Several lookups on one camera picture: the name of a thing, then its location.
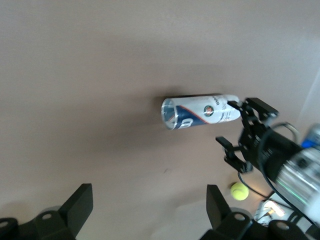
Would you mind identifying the plain yellow tennis ball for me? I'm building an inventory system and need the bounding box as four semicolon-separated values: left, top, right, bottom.
229;181;250;201

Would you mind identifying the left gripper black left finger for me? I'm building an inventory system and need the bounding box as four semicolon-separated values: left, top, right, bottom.
59;183;94;240

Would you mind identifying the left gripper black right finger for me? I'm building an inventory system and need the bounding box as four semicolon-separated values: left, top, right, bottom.
206;184;234;231

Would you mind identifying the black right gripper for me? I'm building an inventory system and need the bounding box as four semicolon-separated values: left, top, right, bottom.
215;97;305;183

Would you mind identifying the clear tennis ball can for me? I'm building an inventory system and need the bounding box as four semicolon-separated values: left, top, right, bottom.
160;93;242;131

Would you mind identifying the right arm base connector plate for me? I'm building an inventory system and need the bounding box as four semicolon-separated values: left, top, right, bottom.
256;198;287;225

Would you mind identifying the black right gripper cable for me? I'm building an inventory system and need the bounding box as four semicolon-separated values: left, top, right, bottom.
236;121;320;226

